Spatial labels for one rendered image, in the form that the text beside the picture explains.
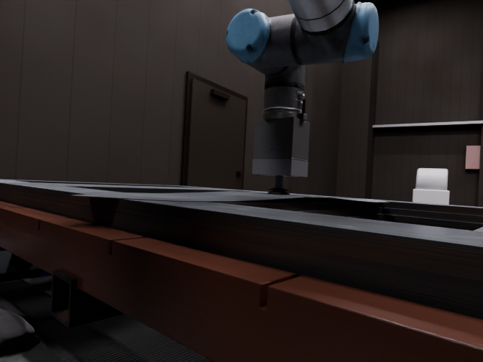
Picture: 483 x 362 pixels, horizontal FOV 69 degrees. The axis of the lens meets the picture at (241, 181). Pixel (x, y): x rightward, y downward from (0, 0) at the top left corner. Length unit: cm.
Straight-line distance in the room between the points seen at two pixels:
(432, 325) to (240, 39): 48
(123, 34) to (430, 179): 583
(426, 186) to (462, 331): 726
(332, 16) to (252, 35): 13
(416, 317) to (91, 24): 357
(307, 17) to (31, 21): 298
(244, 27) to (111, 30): 323
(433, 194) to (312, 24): 696
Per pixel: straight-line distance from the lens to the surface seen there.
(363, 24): 52
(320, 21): 50
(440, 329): 19
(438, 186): 744
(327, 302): 20
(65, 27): 349
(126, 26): 390
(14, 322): 52
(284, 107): 65
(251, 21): 58
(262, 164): 65
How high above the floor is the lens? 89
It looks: level
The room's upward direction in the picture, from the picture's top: 3 degrees clockwise
